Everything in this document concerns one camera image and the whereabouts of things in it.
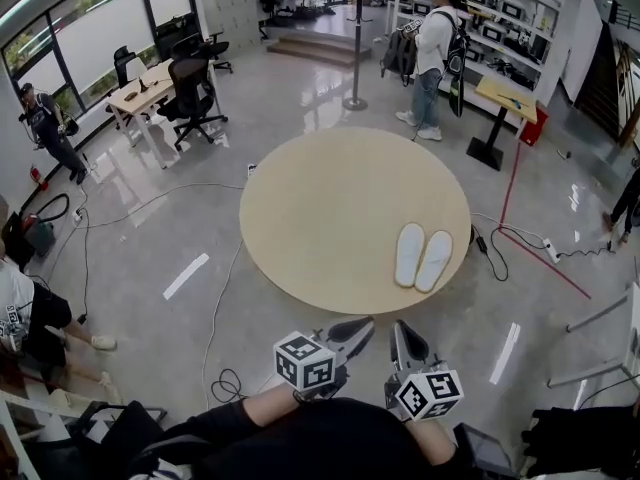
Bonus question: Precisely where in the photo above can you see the dark tablet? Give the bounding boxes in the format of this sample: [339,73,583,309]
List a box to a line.
[451,421,515,478]

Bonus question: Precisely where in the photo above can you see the wooden steps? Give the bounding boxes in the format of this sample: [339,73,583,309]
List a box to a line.
[265,31,375,70]

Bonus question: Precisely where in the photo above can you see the grey metal table frame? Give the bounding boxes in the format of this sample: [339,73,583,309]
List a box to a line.
[546,281,640,390]

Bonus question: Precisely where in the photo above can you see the long white cable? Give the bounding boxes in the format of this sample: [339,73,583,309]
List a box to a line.
[74,181,249,412]

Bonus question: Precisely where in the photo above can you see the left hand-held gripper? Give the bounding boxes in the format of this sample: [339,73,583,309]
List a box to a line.
[273,316,377,402]

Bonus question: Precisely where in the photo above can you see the black coat stand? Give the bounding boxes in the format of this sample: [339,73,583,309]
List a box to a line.
[341,0,384,112]

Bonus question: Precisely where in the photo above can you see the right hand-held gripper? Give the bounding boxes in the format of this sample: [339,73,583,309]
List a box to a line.
[383,319,466,424]

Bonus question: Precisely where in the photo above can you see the green vacuum cleaner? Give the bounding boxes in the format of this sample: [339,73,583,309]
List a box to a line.
[19,192,72,258]

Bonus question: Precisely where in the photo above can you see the black office chair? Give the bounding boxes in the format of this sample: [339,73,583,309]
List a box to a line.
[156,56,230,152]
[112,45,152,90]
[171,30,234,75]

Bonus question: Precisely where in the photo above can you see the person's right forearm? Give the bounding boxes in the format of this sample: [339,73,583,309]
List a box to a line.
[407,416,459,467]

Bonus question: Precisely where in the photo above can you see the white slipper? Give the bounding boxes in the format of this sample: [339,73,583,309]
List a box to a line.
[413,229,455,295]
[393,222,427,289]

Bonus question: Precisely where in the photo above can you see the red fire extinguisher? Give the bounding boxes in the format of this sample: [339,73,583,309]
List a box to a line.
[28,162,50,190]

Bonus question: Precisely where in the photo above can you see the coiled black cable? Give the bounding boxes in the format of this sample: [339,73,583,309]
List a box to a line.
[210,367,250,403]

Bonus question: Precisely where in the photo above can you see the light wooden desk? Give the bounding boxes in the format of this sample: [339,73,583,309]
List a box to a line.
[104,59,222,170]

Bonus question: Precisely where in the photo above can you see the small wooden pedestal table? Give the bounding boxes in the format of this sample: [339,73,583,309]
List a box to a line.
[465,75,539,172]

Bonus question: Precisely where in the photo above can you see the white shelving unit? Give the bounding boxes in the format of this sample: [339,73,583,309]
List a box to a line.
[387,0,569,122]

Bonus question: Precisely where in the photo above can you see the person's left forearm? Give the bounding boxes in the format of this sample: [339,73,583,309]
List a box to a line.
[243,384,307,427]

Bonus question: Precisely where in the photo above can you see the person's black clothing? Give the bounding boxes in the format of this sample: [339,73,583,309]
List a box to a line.
[142,396,454,480]

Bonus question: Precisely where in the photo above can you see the red box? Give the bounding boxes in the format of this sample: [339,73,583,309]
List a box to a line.
[518,106,550,147]

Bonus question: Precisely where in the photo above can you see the black bag with handle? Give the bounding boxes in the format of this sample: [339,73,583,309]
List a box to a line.
[67,399,169,480]

